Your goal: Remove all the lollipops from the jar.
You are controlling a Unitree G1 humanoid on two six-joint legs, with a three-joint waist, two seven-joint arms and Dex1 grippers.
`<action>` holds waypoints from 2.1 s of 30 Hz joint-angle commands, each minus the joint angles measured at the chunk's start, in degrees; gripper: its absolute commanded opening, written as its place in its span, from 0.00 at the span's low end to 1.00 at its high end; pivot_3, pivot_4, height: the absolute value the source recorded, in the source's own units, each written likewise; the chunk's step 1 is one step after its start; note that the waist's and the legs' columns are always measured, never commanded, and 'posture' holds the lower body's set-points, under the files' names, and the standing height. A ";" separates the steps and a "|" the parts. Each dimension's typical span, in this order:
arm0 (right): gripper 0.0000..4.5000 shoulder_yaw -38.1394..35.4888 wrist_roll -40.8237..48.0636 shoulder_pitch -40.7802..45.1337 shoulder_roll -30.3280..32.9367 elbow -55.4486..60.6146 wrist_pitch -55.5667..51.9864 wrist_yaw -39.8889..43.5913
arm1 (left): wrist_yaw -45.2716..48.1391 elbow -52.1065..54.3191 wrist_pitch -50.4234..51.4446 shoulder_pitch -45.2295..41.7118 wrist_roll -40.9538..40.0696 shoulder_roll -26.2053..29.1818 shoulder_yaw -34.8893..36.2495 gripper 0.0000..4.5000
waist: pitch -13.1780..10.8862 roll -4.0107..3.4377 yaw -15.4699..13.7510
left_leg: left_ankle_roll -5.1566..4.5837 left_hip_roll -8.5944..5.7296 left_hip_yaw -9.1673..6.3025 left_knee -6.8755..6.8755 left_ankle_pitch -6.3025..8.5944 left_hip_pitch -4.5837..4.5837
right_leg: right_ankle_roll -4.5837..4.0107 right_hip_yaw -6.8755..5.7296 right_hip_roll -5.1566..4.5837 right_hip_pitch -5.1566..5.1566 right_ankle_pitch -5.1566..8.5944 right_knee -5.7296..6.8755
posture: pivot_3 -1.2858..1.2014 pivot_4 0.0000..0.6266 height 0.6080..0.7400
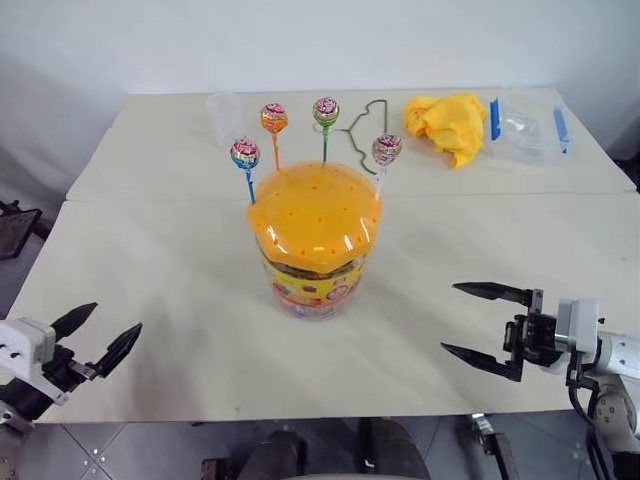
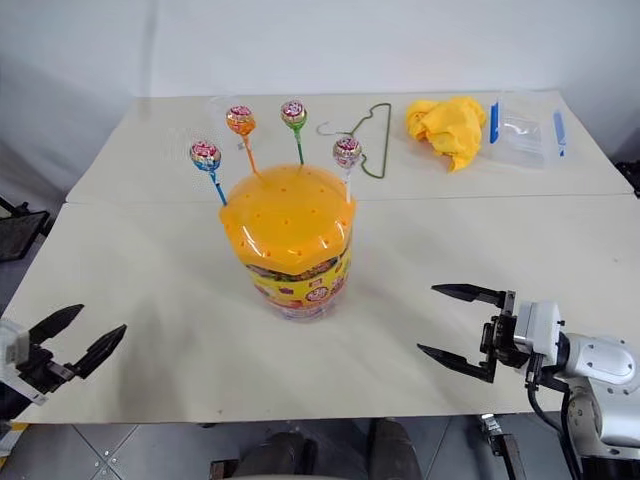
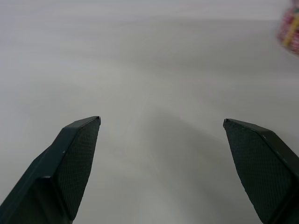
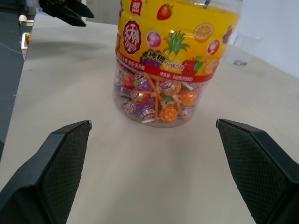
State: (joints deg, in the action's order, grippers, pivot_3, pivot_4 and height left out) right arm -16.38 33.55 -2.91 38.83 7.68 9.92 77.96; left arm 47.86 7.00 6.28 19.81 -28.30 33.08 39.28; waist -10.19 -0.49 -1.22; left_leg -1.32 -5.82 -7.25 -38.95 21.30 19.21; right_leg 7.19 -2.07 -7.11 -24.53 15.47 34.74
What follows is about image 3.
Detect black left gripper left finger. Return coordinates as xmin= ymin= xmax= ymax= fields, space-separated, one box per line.
xmin=0 ymin=116 xmax=102 ymax=224

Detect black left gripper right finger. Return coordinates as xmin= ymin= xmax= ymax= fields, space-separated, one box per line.
xmin=223 ymin=118 xmax=299 ymax=224

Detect red patterned object yellow stripe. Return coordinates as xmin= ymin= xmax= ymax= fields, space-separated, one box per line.
xmin=277 ymin=0 xmax=299 ymax=56

